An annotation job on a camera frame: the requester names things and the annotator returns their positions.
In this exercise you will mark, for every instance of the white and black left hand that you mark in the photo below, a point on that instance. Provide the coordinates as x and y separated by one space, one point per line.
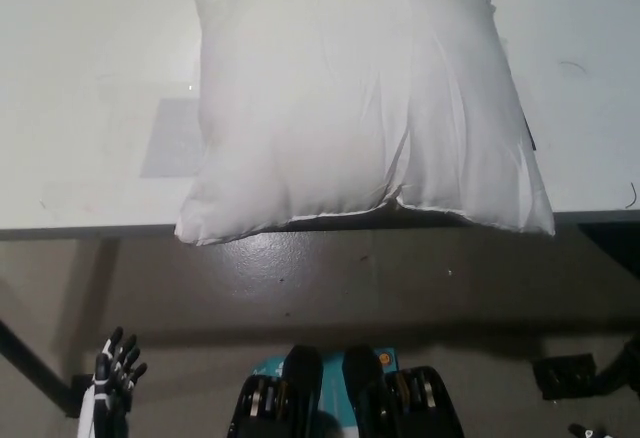
102 383

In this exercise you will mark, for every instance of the clear plastic sleeve with paper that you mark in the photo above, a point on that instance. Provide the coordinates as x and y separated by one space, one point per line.
172 143

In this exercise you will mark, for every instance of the black and white right hand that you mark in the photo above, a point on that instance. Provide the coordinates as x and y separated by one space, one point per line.
582 432

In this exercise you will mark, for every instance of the black table leg bar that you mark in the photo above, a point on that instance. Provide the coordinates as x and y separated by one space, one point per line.
35 360

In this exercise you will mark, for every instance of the white pillow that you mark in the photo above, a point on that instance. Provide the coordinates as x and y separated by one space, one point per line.
350 108

